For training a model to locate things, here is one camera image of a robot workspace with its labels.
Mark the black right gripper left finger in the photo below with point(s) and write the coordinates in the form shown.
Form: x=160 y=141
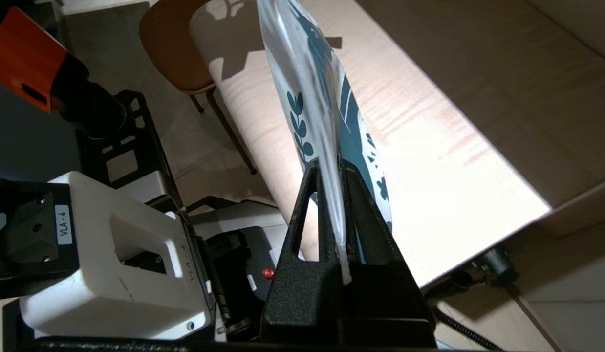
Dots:
x=297 y=288

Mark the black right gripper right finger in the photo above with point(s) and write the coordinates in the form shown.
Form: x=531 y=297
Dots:
x=380 y=283

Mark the white floral zipper pouch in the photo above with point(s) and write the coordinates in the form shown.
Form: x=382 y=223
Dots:
x=312 y=88

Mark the black power plug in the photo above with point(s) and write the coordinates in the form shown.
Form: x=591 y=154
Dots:
x=498 y=266

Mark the light wood shelf desk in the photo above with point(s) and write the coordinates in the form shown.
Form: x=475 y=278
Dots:
x=454 y=146

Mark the brown upholstered chair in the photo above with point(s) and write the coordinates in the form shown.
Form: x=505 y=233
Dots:
x=170 y=49

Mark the orange capped black robot joint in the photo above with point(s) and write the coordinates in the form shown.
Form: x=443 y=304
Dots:
x=29 y=58

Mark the black robot torso frame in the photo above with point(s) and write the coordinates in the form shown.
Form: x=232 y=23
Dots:
x=95 y=146

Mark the black labelled robot shoulder mount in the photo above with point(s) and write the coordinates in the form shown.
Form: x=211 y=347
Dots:
x=29 y=239

